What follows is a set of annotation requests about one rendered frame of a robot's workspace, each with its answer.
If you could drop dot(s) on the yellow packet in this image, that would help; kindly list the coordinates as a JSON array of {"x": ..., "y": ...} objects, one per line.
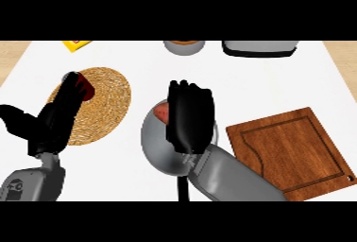
[{"x": 76, "y": 45}]

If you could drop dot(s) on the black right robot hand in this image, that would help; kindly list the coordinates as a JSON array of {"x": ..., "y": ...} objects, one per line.
[{"x": 189, "y": 119}]

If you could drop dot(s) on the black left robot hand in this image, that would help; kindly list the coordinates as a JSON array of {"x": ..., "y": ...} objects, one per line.
[{"x": 54, "y": 123}]

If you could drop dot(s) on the grey and black appliance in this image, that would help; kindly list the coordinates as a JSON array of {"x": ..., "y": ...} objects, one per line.
[{"x": 260, "y": 48}]

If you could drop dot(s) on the brown wooden cutting board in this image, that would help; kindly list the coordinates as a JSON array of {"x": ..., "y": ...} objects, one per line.
[{"x": 293, "y": 151}]

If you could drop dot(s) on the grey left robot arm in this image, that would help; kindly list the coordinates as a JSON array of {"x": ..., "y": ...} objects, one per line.
[{"x": 34, "y": 182}]

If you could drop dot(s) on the round woven straw placemat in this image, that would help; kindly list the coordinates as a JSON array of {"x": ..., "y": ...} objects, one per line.
[{"x": 99, "y": 105}]

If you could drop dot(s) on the dark red can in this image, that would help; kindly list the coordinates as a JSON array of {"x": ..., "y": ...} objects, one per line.
[{"x": 86, "y": 87}]

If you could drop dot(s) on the reddish sweet potato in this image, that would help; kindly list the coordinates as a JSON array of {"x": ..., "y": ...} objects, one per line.
[{"x": 161, "y": 112}]

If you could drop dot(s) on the grey cup with brown contents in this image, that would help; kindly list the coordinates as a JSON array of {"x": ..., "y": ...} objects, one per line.
[{"x": 183, "y": 47}]

